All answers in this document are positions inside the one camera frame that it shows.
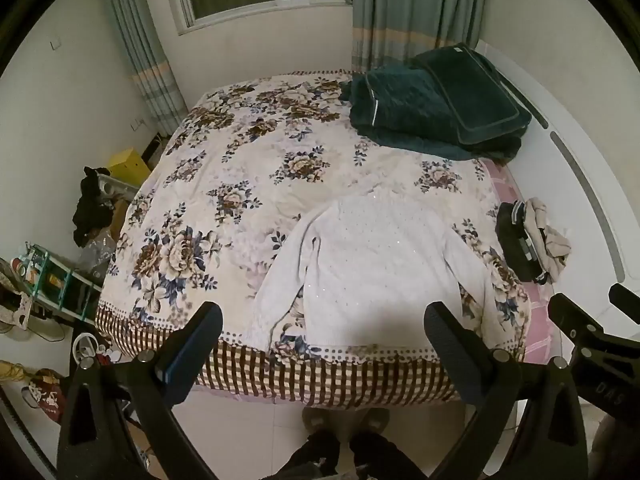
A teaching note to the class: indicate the clear plastic bag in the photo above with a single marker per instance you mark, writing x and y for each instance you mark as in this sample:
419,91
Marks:
100,255

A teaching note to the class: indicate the white headboard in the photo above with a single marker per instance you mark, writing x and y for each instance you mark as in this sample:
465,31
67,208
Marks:
575,125

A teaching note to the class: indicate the floral blanket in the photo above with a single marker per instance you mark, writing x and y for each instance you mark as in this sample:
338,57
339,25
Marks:
240,160

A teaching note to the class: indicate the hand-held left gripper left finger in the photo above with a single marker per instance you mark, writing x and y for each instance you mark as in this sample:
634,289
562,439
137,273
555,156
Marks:
175,362

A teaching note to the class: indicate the dark green pillow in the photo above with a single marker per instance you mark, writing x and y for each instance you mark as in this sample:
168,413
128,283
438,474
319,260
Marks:
475,85

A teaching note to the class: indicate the yellow box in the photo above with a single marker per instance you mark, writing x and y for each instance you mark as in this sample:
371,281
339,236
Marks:
129,166

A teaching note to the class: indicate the black garment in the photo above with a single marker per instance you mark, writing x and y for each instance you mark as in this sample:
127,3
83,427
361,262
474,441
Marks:
515,240

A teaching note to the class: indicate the red patterned slipper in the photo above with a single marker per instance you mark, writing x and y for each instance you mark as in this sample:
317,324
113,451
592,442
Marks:
46,392

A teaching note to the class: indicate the dark green quilted blanket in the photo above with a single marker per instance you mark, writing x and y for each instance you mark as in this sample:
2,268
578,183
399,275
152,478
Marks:
400,105

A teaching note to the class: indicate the beige garment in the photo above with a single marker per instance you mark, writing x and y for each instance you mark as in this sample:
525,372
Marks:
547,237

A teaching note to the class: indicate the pink bed sheet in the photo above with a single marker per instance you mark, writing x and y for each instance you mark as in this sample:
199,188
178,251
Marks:
535,320

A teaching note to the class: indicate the teal shelf rack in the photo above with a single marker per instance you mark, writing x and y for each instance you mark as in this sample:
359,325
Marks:
65,285

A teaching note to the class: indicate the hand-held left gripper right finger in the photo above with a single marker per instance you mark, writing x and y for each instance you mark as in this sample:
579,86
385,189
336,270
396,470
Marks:
450,350

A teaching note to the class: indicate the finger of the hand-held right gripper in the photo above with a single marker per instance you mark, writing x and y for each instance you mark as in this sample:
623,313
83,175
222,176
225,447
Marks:
625,296
570,312

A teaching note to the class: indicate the grey-green striped curtain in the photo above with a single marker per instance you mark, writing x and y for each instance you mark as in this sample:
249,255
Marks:
145,50
415,5

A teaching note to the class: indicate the small white fan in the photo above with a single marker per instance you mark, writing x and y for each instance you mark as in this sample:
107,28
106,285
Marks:
86,349

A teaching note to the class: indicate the grey slipper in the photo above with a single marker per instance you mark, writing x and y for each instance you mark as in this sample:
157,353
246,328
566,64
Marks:
322,419
375,417

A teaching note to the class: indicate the black clothing pile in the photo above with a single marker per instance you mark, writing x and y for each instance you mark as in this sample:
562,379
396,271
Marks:
92,207

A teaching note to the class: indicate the white knit sweater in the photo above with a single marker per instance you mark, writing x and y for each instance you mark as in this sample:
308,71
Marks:
380,260

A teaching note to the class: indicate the person's left leg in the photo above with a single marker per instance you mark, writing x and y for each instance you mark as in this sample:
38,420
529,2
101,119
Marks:
315,455

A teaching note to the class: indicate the white wall outlet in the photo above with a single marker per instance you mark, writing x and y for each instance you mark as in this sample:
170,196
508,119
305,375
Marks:
138,124

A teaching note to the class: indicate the black bin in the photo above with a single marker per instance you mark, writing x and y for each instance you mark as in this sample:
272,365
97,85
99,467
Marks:
152,149

